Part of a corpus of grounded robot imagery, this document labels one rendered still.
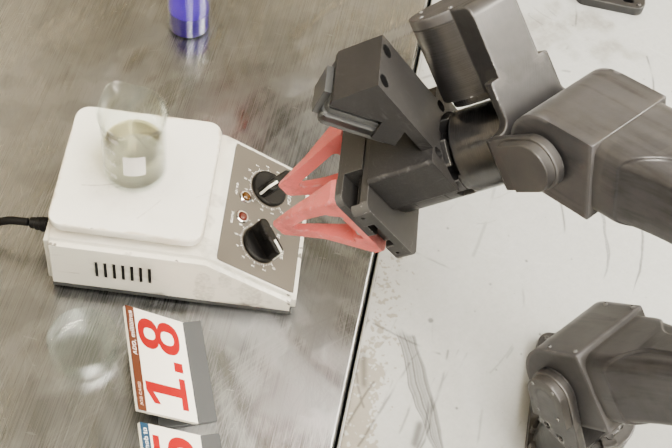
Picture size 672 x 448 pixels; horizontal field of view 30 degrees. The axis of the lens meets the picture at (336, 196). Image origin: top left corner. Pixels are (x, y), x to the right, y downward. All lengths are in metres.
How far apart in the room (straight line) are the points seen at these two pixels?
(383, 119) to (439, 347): 0.29
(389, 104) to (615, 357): 0.22
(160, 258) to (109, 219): 0.05
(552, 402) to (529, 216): 0.28
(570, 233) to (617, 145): 0.39
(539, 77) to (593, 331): 0.19
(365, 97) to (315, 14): 0.47
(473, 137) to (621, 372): 0.18
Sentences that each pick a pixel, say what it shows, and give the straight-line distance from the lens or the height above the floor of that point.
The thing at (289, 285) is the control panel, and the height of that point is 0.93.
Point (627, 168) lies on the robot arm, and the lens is 0.73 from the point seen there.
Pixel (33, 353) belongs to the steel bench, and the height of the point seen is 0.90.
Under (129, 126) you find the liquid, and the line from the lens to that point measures 0.99.
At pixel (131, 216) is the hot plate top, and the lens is 0.97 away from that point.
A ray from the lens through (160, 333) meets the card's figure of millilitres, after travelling 1.00.
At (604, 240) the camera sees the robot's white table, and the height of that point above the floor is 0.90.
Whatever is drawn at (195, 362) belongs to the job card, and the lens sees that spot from 1.00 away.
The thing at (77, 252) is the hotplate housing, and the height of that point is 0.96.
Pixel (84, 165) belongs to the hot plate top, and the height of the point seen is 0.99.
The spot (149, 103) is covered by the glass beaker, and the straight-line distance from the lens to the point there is 0.97.
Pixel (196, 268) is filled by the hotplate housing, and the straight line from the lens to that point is 0.98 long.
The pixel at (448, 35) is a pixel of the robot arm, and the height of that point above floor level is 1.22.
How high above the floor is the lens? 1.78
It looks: 53 degrees down
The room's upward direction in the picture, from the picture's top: 9 degrees clockwise
